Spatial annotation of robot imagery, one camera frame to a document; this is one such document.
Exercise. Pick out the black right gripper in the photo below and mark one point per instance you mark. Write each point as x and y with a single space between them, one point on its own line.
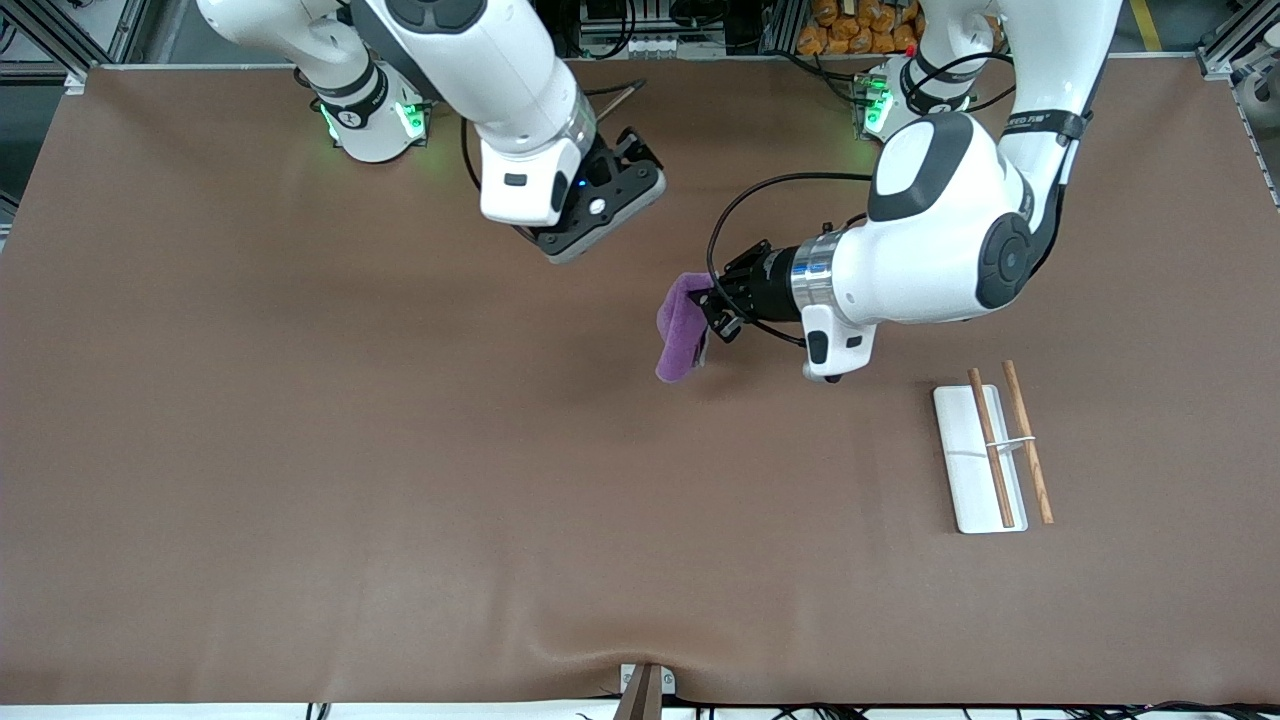
636 147

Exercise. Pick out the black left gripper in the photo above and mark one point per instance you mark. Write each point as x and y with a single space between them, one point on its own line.
770 284

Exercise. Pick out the purple and grey towel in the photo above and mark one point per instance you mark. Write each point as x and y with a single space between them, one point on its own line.
680 340

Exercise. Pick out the wooden rack rod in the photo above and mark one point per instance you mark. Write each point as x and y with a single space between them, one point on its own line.
1040 490
990 445

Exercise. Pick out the white power strip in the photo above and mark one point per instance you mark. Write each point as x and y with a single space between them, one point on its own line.
650 46

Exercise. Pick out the pile of orange packages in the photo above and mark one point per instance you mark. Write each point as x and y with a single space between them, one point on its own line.
860 25

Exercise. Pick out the brown metal bar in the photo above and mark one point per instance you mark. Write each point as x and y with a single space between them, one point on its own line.
640 700

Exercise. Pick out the brown table mat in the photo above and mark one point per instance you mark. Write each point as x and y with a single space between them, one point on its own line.
300 450

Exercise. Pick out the white rack base plate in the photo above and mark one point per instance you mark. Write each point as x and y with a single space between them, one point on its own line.
960 480

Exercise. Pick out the thin metal rack bracket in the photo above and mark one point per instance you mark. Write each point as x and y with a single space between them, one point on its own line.
1022 439

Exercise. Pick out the grey metal table bracket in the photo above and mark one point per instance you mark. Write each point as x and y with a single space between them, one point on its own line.
668 682

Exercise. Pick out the aluminium frame profile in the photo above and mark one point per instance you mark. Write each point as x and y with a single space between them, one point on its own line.
1235 40
60 35

